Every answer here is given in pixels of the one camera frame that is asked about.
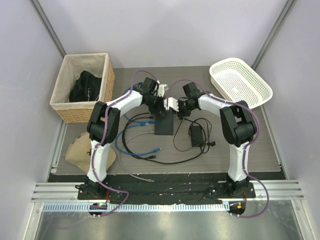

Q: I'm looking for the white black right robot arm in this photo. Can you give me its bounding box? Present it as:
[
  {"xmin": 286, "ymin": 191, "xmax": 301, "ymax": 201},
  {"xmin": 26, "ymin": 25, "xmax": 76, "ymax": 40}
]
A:
[{"xmin": 178, "ymin": 82, "xmax": 257, "ymax": 198}]

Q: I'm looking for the black braided teal-collar cable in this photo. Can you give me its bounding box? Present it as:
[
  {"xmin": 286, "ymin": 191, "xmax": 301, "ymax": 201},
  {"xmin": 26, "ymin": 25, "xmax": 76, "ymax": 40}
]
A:
[{"xmin": 121, "ymin": 113, "xmax": 211, "ymax": 166}]

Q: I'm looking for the white slotted cable duct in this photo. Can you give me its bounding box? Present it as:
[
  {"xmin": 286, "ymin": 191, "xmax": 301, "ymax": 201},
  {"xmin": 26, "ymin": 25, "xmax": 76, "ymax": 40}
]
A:
[{"xmin": 42, "ymin": 201, "xmax": 230, "ymax": 214}]

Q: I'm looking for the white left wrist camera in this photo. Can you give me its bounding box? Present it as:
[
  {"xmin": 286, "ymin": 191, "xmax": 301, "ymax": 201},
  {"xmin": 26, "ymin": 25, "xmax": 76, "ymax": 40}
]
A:
[{"xmin": 156, "ymin": 84, "xmax": 169, "ymax": 98}]

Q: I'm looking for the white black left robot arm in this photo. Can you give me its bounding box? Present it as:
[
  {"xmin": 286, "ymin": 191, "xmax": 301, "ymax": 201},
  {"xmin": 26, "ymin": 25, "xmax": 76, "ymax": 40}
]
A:
[{"xmin": 81, "ymin": 77, "xmax": 166, "ymax": 200}]

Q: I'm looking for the wicker basket with liner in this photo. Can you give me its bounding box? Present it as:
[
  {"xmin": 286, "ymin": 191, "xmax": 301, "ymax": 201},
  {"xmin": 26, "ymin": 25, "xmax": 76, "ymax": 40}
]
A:
[{"xmin": 49, "ymin": 53, "xmax": 115, "ymax": 124}]

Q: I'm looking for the aluminium rail frame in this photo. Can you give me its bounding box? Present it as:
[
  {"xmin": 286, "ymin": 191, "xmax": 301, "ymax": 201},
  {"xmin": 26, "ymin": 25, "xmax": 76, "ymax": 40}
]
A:
[{"xmin": 31, "ymin": 180, "xmax": 304, "ymax": 205}]

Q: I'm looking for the dark grey network switch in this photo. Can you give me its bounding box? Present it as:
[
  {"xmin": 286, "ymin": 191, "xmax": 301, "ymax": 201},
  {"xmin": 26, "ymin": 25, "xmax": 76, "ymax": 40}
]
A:
[{"xmin": 154, "ymin": 111, "xmax": 174, "ymax": 136}]

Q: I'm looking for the black cloth in basket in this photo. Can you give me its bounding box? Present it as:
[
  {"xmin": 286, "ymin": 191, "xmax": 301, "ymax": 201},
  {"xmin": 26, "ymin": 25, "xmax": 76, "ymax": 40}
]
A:
[{"xmin": 69, "ymin": 70, "xmax": 102, "ymax": 103}]

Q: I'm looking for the blue ethernet cable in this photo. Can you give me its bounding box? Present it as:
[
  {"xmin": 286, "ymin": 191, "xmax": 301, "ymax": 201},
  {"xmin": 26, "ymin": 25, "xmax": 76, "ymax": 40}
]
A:
[
  {"xmin": 115, "ymin": 123, "xmax": 162, "ymax": 157},
  {"xmin": 123, "ymin": 84, "xmax": 153, "ymax": 126}
]

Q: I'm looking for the black ethernet cable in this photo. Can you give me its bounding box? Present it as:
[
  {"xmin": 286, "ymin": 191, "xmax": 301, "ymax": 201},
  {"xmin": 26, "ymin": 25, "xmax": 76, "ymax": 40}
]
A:
[{"xmin": 126, "ymin": 112, "xmax": 155, "ymax": 126}]

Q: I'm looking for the black power adapter brick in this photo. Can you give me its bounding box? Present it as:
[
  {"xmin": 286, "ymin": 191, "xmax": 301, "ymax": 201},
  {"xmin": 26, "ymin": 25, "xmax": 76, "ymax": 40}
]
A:
[{"xmin": 189, "ymin": 125, "xmax": 204, "ymax": 147}]

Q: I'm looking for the grey ethernet cable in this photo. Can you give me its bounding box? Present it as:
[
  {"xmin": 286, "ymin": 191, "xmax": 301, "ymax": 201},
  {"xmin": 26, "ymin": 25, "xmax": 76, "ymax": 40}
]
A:
[{"xmin": 118, "ymin": 129, "xmax": 155, "ymax": 183}]

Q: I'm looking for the white perforated plastic basket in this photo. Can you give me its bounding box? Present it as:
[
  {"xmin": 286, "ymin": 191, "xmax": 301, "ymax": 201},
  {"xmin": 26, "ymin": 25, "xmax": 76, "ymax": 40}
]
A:
[{"xmin": 209, "ymin": 57, "xmax": 273, "ymax": 109}]

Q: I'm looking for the thin black power cable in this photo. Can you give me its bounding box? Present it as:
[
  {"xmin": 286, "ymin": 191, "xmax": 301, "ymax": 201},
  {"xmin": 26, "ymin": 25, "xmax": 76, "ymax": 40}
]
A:
[{"xmin": 172, "ymin": 117, "xmax": 216, "ymax": 154}]

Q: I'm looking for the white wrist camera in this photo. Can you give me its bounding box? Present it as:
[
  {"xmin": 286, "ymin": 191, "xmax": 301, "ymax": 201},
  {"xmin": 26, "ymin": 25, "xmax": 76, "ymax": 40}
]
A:
[
  {"xmin": 163, "ymin": 97, "xmax": 179, "ymax": 112},
  {"xmin": 156, "ymin": 84, "xmax": 169, "ymax": 98}
]

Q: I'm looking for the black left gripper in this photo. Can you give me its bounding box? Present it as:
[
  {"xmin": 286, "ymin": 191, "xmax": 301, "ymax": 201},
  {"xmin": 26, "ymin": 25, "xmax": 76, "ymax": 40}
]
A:
[{"xmin": 143, "ymin": 95, "xmax": 164, "ymax": 119}]

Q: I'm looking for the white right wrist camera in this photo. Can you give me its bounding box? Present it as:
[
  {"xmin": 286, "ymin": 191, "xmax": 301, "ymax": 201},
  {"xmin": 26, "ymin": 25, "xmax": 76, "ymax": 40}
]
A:
[{"xmin": 163, "ymin": 97, "xmax": 179, "ymax": 112}]

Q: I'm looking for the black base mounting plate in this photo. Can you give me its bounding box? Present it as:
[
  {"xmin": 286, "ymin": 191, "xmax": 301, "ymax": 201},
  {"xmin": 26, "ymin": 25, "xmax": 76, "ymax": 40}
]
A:
[{"xmin": 75, "ymin": 182, "xmax": 256, "ymax": 205}]

